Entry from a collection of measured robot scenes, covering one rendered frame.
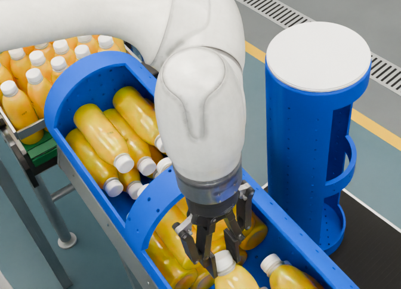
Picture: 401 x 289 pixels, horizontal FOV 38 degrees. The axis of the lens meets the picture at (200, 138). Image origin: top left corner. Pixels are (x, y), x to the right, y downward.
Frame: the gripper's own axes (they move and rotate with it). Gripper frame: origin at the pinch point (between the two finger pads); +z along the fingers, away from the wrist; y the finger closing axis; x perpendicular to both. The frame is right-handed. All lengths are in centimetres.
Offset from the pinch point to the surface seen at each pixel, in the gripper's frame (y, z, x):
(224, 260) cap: 0.0, 0.9, -0.8
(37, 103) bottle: -6, 25, 79
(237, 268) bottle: 1.5, 3.3, -2.3
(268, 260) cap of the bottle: 10.2, 14.5, 0.6
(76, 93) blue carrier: 1, 12, 62
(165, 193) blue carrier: 0.3, 4.3, 18.8
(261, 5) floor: 148, 128, 181
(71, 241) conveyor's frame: -14, 126, 106
